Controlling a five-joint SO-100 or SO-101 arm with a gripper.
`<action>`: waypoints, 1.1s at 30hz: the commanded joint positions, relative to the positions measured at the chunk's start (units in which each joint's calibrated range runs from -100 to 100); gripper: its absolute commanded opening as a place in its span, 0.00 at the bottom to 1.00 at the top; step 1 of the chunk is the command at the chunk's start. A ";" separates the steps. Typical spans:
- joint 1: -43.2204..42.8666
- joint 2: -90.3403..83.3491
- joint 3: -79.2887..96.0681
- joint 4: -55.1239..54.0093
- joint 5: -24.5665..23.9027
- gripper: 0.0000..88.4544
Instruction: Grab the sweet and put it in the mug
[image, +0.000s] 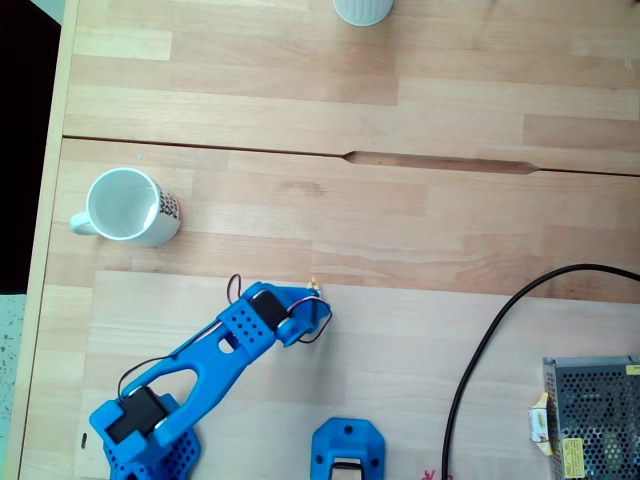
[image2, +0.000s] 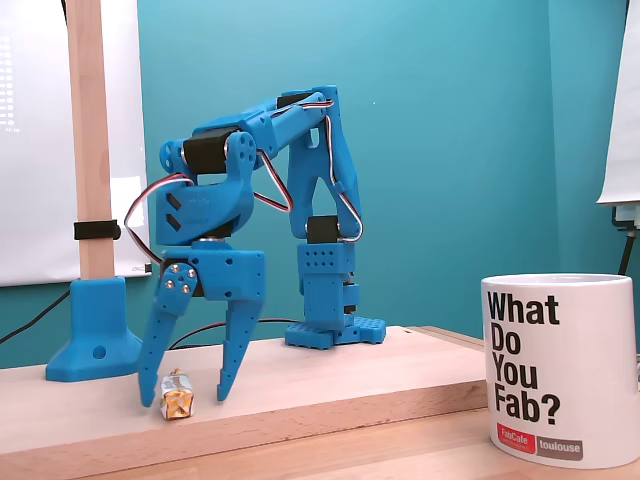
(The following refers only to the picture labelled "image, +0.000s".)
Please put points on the light wooden board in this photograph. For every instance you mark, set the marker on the light wooden board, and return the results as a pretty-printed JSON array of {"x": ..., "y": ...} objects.
[{"x": 400, "y": 360}]

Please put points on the white ribbed cup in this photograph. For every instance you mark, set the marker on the white ribbed cup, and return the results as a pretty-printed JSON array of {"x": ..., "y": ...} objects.
[{"x": 362, "y": 10}]

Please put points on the wooden stand post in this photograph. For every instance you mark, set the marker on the wooden stand post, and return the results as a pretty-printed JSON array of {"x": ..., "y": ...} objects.
[{"x": 347, "y": 474}]

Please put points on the blue camera stand base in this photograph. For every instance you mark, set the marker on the blue camera stand base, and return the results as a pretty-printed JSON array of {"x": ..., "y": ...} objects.
[{"x": 330, "y": 440}]

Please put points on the white mug with black print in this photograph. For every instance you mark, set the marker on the white mug with black print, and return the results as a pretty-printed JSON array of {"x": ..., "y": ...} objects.
[{"x": 120, "y": 205}]

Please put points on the metal mesh power supply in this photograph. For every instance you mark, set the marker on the metal mesh power supply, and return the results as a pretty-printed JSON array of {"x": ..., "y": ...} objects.
[{"x": 595, "y": 410}]

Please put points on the white yellow sweet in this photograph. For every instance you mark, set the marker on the white yellow sweet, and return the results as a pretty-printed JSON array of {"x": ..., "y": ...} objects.
[
  {"x": 539, "y": 425},
  {"x": 314, "y": 284}
]

